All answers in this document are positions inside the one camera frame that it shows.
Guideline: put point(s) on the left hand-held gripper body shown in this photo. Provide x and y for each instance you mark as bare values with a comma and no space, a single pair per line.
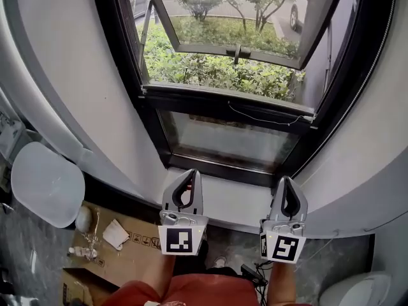
181,237

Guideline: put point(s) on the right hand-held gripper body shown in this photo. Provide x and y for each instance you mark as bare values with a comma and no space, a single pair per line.
283,244

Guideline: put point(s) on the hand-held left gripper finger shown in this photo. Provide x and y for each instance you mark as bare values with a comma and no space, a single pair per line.
170,193
198,199

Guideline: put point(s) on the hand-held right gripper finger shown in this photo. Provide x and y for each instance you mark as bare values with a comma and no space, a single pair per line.
301,207
278,199

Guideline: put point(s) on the person's left forearm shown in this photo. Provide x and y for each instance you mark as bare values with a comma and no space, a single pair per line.
165,276

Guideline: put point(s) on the person's right forearm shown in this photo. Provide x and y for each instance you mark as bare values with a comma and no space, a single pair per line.
282,282

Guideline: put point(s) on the metal window stay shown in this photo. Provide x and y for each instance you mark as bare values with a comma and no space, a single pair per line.
145,37
328,62

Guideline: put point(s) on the open glass window sash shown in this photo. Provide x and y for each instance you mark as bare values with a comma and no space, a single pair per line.
207,48

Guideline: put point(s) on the black adapter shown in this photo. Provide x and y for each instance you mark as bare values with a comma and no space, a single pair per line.
250,271

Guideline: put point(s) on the person's white shoe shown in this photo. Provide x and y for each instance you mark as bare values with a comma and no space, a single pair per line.
220,262

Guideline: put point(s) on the person's red shirt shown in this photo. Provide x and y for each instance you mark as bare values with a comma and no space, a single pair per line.
207,290

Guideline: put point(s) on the crumpled white paper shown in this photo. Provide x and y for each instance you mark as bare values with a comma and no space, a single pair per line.
115,234

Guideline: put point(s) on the white round object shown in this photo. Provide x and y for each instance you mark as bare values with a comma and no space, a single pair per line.
83,218

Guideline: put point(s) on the clear plastic bottle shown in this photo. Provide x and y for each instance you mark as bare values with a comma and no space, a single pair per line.
84,253

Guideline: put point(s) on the brown cardboard box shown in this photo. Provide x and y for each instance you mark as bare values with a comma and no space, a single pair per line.
79,285

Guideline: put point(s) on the green hedge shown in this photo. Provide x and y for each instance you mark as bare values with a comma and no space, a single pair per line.
207,72

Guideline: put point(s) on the white car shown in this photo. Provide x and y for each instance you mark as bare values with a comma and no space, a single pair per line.
298,13

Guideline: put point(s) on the grey car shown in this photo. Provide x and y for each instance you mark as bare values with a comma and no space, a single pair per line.
140,6

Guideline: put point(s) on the slender garden tree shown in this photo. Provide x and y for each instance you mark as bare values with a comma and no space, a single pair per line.
255,11

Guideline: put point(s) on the round green shrub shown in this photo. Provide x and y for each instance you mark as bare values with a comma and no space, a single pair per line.
199,2

